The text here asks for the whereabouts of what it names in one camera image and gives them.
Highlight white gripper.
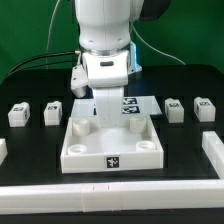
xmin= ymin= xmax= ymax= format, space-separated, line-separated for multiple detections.
xmin=83 ymin=50 xmax=129 ymax=128

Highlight white square table top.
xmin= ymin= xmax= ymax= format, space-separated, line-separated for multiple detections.
xmin=60 ymin=114 xmax=164 ymax=173

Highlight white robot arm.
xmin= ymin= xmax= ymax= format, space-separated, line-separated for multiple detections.
xmin=71 ymin=0 xmax=171 ymax=128

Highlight white sheet with markers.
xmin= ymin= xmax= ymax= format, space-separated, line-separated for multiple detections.
xmin=71 ymin=96 xmax=162 ymax=117

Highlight white left block piece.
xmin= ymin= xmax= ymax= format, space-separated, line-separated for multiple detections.
xmin=0 ymin=138 xmax=8 ymax=165

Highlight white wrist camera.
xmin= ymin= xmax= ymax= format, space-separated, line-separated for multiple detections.
xmin=71 ymin=65 xmax=88 ymax=98

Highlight black cable upper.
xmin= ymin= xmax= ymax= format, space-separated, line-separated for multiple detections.
xmin=6 ymin=50 xmax=83 ymax=78

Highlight black cable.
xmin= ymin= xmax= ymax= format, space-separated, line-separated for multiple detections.
xmin=8 ymin=59 xmax=83 ymax=78
xmin=6 ymin=50 xmax=83 ymax=78

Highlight grey thin cable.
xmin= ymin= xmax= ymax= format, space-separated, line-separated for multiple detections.
xmin=45 ymin=0 xmax=62 ymax=70

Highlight black cable lower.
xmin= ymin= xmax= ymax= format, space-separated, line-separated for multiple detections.
xmin=8 ymin=59 xmax=83 ymax=78

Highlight white front fence rail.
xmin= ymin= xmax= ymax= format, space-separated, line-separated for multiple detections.
xmin=0 ymin=180 xmax=224 ymax=215

